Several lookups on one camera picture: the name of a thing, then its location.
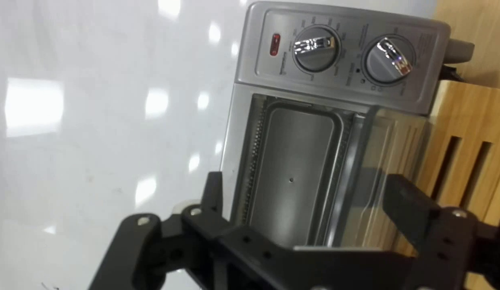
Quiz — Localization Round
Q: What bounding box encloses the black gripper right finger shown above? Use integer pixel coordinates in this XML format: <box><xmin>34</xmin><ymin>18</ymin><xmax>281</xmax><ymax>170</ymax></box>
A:
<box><xmin>383</xmin><ymin>175</ymin><xmax>500</xmax><ymax>290</ymax></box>

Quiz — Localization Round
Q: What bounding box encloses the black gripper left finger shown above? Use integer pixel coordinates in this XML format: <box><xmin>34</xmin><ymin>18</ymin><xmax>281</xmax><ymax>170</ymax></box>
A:
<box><xmin>87</xmin><ymin>170</ymin><xmax>247</xmax><ymax>290</ymax></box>

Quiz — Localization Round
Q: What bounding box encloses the silver toaster oven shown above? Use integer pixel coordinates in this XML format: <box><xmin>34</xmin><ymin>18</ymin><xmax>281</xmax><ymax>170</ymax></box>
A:
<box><xmin>220</xmin><ymin>0</ymin><xmax>476</xmax><ymax>255</ymax></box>

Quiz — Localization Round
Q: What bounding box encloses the slatted wooden stand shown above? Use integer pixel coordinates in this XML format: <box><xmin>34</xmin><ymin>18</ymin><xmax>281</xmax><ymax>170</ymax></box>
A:
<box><xmin>392</xmin><ymin>80</ymin><xmax>500</xmax><ymax>290</ymax></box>

